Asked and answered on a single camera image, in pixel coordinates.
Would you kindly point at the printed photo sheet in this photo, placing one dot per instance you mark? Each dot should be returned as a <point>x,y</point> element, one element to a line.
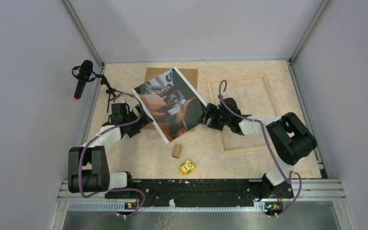
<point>168,104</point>

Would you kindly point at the small wooden block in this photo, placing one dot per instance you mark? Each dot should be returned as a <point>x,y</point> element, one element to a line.
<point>176,152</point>

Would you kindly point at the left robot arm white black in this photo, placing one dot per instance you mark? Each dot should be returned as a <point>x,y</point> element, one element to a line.
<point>88,169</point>

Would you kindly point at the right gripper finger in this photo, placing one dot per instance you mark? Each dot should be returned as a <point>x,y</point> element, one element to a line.
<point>211,109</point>
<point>203,119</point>

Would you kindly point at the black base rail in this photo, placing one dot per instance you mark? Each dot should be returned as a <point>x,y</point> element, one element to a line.
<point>202,192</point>

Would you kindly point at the light wooden picture frame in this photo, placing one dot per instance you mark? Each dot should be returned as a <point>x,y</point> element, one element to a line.
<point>253,95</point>

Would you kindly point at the black microphone on tripod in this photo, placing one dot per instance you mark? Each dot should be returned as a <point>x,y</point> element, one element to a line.
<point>84,74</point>

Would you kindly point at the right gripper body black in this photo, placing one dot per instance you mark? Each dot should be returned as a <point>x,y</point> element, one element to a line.
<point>218,120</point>

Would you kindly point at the yellow owl toy block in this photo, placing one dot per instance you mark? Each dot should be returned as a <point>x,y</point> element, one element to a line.
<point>186,167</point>

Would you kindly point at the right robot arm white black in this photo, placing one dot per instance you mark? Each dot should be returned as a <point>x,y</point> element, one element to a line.
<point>286,137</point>

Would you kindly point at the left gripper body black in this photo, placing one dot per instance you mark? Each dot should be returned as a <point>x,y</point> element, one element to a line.
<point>134,127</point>

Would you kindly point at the brown cardboard backing board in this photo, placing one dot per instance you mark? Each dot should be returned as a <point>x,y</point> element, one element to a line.
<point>188,74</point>

